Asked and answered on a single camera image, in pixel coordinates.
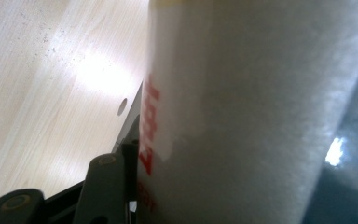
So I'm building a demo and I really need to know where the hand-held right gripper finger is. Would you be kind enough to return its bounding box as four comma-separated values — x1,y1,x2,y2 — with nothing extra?
120,139,140,204

